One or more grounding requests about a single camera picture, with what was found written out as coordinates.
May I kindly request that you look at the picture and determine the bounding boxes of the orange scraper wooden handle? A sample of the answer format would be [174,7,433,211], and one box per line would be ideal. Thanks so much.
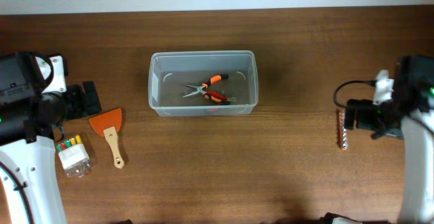
[89,108,125,169]

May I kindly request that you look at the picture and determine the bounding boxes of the socket bit rail orange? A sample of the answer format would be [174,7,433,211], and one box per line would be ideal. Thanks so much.
[337,109,349,151]

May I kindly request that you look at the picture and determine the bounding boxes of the clear box coloured connectors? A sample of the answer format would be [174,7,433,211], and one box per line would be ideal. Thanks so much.
[56,134,92,178]

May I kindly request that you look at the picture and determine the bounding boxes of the clear plastic container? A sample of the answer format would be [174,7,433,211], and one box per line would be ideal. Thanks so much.
[149,50,258,117]

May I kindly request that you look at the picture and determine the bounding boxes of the orange black needle-nose pliers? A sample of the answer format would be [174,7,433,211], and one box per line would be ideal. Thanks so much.
[183,74,229,98]

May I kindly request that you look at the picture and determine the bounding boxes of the small red cutting pliers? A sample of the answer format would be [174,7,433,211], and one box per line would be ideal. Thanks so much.
[202,91,237,105]

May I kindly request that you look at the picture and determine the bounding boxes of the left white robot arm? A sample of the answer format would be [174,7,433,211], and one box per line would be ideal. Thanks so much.
[1,51,102,223]

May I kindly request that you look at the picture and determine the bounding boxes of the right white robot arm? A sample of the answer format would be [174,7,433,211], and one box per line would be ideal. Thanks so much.
[335,55,433,223]

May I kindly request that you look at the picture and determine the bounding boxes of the dark object bottom edge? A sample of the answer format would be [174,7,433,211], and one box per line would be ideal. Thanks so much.
[321,212,362,224]

